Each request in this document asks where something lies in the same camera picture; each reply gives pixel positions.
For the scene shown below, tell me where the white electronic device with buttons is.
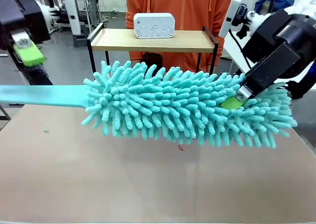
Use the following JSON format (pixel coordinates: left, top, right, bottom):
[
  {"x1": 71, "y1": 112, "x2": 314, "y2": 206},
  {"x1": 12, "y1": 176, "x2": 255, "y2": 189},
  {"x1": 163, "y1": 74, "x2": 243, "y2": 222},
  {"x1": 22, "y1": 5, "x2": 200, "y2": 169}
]
[{"x1": 133, "y1": 12, "x2": 176, "y2": 39}]

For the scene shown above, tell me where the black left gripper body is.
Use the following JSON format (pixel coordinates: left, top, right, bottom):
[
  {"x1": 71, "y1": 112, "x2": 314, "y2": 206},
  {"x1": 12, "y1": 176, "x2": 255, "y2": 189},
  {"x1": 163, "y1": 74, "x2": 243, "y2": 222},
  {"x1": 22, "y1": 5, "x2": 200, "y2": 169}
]
[{"x1": 0, "y1": 0, "x2": 51, "y2": 51}]

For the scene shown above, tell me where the person in orange hoodie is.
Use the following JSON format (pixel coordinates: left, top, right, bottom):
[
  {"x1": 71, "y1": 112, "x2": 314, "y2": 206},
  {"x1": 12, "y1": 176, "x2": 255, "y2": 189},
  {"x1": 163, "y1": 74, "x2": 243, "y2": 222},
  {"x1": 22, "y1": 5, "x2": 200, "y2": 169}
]
[{"x1": 125, "y1": 0, "x2": 235, "y2": 73}]

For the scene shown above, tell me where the wooden shelf black frame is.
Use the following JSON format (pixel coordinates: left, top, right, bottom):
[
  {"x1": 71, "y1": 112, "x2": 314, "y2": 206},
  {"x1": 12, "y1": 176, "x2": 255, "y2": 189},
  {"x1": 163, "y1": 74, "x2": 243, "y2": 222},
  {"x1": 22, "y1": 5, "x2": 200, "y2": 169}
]
[{"x1": 86, "y1": 23, "x2": 219, "y2": 75}]

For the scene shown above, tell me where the black cable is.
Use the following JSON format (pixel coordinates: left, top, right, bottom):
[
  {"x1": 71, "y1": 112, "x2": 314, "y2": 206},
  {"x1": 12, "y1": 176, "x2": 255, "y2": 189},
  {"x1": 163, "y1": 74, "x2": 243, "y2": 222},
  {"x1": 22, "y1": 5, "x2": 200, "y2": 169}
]
[{"x1": 228, "y1": 29, "x2": 252, "y2": 69}]

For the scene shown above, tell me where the teal microfiber duster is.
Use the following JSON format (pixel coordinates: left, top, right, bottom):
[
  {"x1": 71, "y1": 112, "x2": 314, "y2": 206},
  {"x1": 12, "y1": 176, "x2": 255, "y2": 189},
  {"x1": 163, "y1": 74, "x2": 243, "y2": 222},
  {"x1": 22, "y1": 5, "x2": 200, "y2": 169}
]
[{"x1": 0, "y1": 60, "x2": 298, "y2": 149}]

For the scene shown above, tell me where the black round container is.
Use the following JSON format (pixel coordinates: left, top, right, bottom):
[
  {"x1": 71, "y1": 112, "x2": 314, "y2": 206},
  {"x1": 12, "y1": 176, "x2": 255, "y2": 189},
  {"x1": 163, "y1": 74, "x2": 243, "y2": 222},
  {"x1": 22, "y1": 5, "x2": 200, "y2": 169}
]
[{"x1": 142, "y1": 52, "x2": 164, "y2": 68}]

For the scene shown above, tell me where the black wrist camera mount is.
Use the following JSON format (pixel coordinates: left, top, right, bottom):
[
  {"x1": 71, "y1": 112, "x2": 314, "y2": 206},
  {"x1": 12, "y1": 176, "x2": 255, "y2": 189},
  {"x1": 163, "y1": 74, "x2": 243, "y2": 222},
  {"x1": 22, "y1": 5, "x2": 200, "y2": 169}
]
[{"x1": 237, "y1": 3, "x2": 257, "y2": 38}]

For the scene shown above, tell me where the white flat mounting plate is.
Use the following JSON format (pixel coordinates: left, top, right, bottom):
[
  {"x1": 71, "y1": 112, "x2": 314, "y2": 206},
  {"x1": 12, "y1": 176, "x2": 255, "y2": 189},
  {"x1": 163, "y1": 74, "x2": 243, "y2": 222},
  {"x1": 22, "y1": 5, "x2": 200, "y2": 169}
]
[{"x1": 218, "y1": 0, "x2": 246, "y2": 38}]

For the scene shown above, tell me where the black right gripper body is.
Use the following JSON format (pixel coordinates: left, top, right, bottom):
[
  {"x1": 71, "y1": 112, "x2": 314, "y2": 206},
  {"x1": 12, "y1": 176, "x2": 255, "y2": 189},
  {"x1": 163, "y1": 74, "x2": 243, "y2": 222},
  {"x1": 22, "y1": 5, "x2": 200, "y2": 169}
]
[{"x1": 240, "y1": 9, "x2": 316, "y2": 80}]

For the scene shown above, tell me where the blue bag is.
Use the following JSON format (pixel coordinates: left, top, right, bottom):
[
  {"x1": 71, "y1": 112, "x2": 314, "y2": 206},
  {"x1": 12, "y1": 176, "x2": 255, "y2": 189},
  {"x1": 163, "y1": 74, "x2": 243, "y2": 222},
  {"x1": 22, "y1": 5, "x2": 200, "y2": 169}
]
[{"x1": 254, "y1": 0, "x2": 296, "y2": 14}]

